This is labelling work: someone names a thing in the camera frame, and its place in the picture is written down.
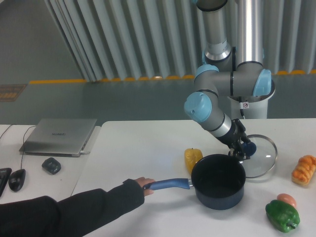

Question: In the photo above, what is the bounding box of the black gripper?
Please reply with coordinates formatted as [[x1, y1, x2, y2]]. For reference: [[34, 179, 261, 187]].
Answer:
[[223, 118, 251, 160]]

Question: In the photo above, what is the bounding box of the glass lid with blue knob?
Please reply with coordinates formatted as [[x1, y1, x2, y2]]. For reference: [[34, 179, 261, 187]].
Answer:
[[239, 134, 278, 179]]

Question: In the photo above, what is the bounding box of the dark blue saucepan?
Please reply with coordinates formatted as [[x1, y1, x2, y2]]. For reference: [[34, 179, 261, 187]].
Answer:
[[143, 154, 246, 210]]

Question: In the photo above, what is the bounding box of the forearm in black sleeve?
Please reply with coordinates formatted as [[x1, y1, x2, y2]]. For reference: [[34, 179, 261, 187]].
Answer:
[[0, 179, 145, 237]]

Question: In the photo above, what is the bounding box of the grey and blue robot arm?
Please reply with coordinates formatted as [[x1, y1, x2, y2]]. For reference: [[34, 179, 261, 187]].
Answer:
[[184, 0, 273, 160]]

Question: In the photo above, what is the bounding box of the person's hand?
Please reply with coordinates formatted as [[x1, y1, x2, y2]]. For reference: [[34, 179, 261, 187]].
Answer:
[[135, 177, 155, 196]]

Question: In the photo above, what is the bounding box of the yellow bell pepper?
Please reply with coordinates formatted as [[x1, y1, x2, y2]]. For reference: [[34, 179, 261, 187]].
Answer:
[[184, 148, 203, 174]]

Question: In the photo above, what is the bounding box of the orange braided bread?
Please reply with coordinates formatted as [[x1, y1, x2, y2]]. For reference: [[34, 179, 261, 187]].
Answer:
[[291, 155, 316, 186]]

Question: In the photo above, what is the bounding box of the green bell pepper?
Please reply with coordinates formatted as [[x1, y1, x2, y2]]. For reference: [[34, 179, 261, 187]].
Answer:
[[265, 199, 301, 233]]

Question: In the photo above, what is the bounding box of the silver laptop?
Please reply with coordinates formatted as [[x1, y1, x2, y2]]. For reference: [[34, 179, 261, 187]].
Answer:
[[19, 118, 97, 157]]

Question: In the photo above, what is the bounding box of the white corrugated partition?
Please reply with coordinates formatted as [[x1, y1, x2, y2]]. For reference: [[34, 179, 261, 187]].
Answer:
[[46, 0, 316, 81]]

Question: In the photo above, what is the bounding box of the black computer mouse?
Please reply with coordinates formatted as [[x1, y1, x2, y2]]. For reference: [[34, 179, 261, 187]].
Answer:
[[8, 169, 26, 192]]

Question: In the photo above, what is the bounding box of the black keyboard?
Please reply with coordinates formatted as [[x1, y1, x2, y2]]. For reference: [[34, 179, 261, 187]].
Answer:
[[0, 168, 12, 197]]

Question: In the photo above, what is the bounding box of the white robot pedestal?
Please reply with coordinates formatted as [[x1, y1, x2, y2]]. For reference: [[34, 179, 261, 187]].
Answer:
[[228, 81, 275, 119]]

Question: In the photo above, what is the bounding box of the black mouse cable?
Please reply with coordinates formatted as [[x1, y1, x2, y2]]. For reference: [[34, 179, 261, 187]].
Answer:
[[20, 125, 37, 171]]

